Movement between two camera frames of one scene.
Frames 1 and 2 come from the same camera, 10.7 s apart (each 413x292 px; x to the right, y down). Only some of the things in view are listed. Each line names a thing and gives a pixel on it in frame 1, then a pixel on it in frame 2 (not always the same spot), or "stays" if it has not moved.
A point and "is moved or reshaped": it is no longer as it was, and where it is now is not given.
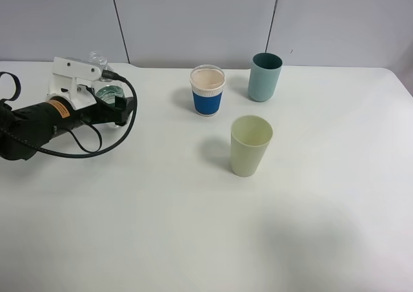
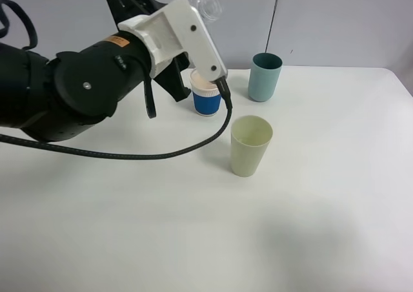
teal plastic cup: x=265 y=68 stays
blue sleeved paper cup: x=207 y=81 stays
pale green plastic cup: x=250 y=137 stays
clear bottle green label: x=108 y=87 is moved or reshaped
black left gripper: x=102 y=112 to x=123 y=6
